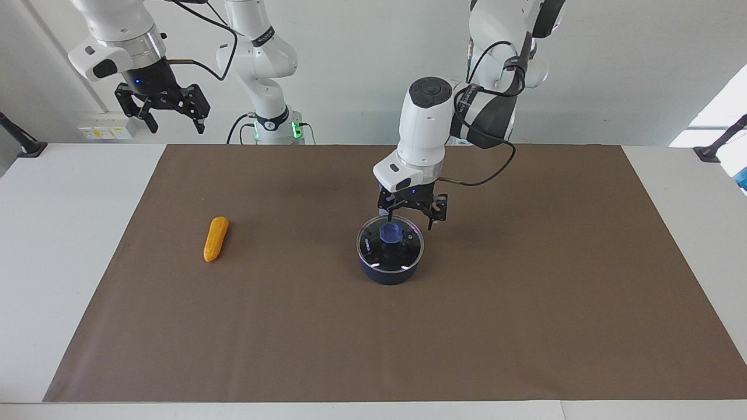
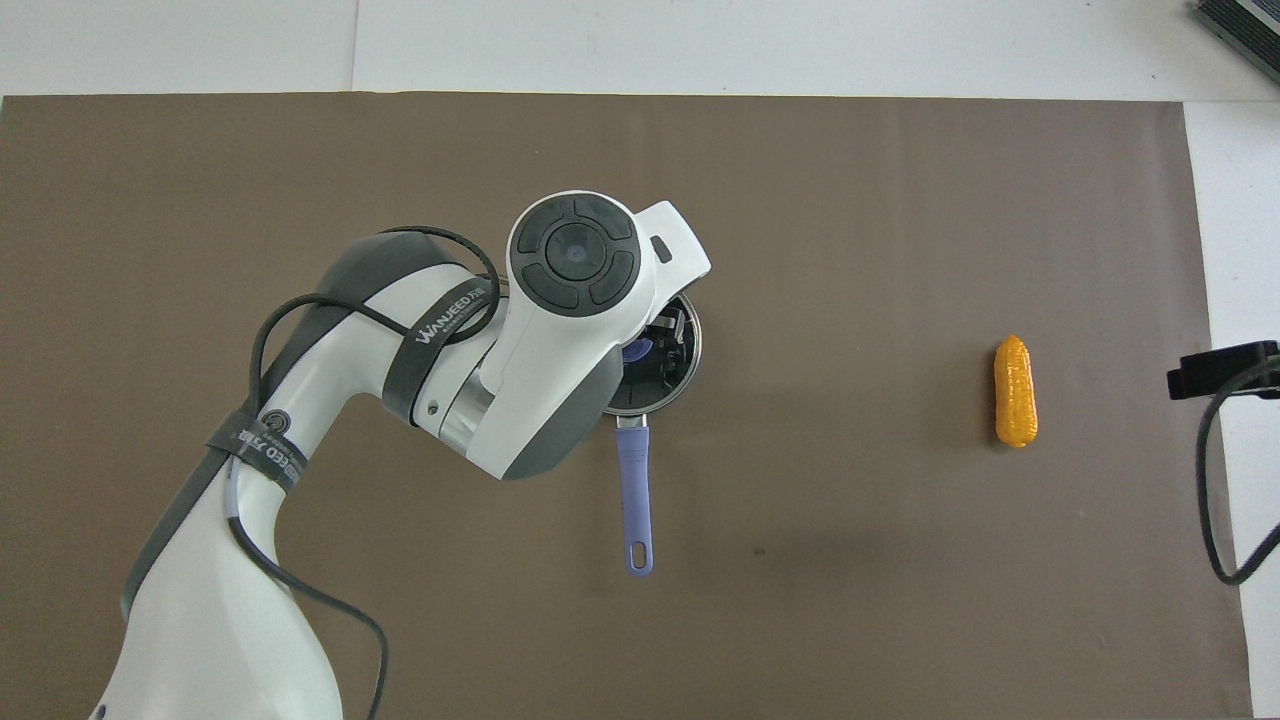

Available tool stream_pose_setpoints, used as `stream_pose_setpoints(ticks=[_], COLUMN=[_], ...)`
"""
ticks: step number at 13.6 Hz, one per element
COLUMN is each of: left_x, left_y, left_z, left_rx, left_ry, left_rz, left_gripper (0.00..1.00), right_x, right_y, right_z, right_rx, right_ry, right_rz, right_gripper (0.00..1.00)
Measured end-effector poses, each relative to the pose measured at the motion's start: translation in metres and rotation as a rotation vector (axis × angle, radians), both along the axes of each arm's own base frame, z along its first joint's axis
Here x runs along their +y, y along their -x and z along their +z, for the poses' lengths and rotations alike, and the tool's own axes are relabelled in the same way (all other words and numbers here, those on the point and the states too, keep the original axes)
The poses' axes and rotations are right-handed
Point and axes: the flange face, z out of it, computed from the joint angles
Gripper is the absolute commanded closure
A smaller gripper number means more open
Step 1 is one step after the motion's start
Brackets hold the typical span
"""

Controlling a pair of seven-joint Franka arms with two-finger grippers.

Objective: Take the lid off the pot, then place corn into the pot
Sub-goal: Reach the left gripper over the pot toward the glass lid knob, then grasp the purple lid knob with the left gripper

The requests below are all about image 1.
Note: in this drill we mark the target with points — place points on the black clamp stand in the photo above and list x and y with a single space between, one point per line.
32 149
709 154

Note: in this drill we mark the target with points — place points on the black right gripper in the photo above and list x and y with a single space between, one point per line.
153 84

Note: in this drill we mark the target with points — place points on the blue white object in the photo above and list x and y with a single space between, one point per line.
742 179

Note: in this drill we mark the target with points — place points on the grey wall conduit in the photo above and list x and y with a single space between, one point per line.
97 99

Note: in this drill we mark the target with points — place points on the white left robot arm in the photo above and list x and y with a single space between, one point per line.
423 128

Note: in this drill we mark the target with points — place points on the white wall socket box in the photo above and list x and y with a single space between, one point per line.
108 127

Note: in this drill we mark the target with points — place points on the glass lid blue knob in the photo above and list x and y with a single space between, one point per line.
390 234

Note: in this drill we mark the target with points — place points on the brown table mat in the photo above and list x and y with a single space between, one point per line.
292 326

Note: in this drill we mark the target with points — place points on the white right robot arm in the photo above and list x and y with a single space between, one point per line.
257 58

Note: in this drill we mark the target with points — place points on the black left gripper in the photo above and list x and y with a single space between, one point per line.
408 197

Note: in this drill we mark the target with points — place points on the yellow corn cob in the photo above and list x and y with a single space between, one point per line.
216 239

